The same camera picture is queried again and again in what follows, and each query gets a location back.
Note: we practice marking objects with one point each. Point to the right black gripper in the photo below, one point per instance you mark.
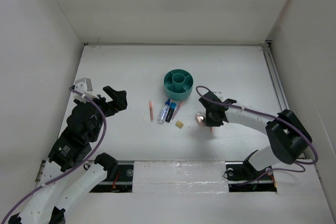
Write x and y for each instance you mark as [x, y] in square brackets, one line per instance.
[210, 123]

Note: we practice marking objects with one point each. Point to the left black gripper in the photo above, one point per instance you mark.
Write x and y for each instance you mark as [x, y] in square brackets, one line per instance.
[119, 97]

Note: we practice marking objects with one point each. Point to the pink purple pen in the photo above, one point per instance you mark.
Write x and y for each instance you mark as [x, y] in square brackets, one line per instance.
[177, 109]

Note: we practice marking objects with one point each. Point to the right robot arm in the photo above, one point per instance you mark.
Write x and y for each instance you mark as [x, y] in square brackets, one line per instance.
[287, 137]

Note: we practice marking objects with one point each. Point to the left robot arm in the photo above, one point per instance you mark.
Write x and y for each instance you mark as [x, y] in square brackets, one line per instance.
[67, 176]

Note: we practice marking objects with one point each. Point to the orange marker pen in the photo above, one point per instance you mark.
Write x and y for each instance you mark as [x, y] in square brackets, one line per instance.
[151, 111]

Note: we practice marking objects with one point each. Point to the yellow eraser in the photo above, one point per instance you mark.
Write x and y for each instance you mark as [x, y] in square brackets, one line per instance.
[179, 124]

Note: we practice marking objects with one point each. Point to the black marker blue cap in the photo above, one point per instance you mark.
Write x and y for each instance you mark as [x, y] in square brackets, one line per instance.
[170, 112]

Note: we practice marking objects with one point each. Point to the clear spray bottle blue cap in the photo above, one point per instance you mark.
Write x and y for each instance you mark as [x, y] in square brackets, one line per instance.
[164, 111]

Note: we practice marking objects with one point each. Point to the teal round compartment organizer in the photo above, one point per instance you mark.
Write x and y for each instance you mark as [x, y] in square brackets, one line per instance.
[178, 84]

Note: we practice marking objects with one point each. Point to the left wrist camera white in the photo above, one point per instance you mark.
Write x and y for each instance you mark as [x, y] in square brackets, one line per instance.
[84, 86]

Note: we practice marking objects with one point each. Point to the aluminium rail right side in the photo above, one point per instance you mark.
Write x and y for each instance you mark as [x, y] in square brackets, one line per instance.
[275, 79]

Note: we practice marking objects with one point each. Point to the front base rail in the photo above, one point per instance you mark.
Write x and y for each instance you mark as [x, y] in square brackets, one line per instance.
[179, 177]

